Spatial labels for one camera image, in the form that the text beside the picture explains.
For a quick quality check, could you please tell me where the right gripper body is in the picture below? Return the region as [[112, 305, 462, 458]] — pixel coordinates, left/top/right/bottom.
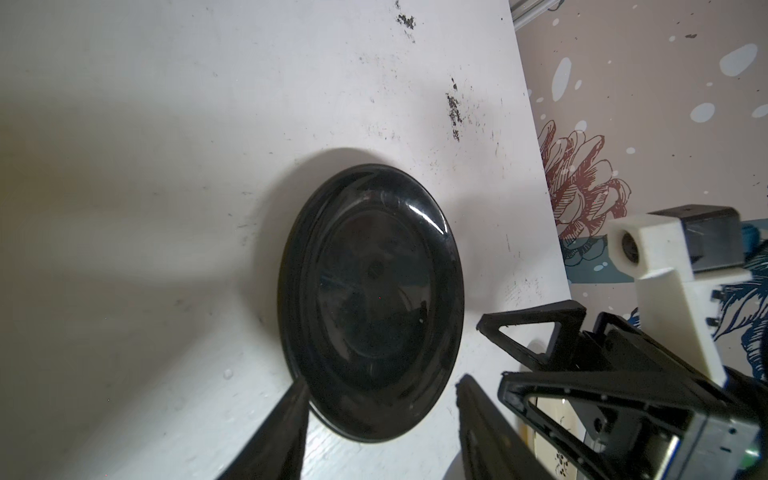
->
[[575, 313, 767, 479]]

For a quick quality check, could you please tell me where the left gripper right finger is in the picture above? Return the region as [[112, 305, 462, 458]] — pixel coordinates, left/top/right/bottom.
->
[[456, 375, 553, 480]]

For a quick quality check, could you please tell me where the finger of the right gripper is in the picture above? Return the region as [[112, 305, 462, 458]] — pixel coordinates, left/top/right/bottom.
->
[[477, 300, 587, 371], [498, 372, 707, 479]]

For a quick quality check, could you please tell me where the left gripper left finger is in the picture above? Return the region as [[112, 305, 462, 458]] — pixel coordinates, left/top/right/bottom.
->
[[219, 377, 310, 479]]

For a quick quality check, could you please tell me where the cream plate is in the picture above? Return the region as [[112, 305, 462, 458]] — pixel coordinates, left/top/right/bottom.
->
[[519, 397, 586, 480]]

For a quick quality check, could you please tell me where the black plate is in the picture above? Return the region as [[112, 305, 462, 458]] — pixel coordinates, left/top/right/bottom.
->
[[277, 164, 465, 443]]

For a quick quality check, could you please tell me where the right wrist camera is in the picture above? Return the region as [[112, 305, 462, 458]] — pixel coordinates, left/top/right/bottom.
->
[[605, 204, 752, 386]]

